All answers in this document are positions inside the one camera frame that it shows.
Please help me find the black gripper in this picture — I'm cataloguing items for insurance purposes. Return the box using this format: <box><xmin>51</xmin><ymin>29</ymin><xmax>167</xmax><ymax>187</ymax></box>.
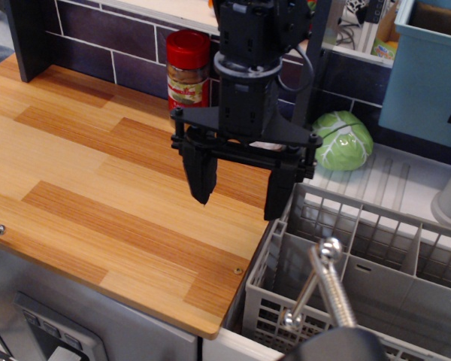
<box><xmin>171</xmin><ymin>78</ymin><xmax>322</xmax><ymax>221</ymax></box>

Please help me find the grey plastic drying rack basket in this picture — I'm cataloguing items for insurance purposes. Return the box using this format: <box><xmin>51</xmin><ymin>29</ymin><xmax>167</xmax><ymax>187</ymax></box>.
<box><xmin>242</xmin><ymin>184</ymin><xmax>451</xmax><ymax>360</ymax></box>

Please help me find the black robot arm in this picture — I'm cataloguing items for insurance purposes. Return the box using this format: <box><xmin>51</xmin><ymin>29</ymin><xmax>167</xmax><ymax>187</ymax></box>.
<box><xmin>171</xmin><ymin>1</ymin><xmax>322</xmax><ymax>220</ymax></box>

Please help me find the green toy cabbage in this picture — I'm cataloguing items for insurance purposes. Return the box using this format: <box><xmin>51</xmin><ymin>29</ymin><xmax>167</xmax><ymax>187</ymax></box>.
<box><xmin>312</xmin><ymin>111</ymin><xmax>374</xmax><ymax>171</ymax></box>

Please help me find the red lid spice jar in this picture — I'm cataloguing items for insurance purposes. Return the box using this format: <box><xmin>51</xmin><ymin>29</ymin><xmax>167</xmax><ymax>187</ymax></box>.
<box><xmin>166</xmin><ymin>29</ymin><xmax>210</xmax><ymax>110</ymax></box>

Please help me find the colourful cardboard box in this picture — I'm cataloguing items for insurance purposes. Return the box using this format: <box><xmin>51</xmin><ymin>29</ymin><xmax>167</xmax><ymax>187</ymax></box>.
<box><xmin>371</xmin><ymin>2</ymin><xmax>400</xmax><ymax>60</ymax></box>

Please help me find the black clamp base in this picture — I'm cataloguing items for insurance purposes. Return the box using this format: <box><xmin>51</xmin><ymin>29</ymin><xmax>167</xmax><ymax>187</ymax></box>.
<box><xmin>280</xmin><ymin>327</ymin><xmax>388</xmax><ymax>361</ymax></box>

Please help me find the light blue bin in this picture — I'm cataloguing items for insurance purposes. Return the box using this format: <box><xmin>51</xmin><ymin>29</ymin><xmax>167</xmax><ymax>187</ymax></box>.
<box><xmin>379</xmin><ymin>1</ymin><xmax>451</xmax><ymax>147</ymax></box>

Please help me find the grey control panel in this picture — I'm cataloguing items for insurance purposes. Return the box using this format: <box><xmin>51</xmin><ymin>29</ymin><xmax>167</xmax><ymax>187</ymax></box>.
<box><xmin>14</xmin><ymin>292</ymin><xmax>107</xmax><ymax>360</ymax></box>

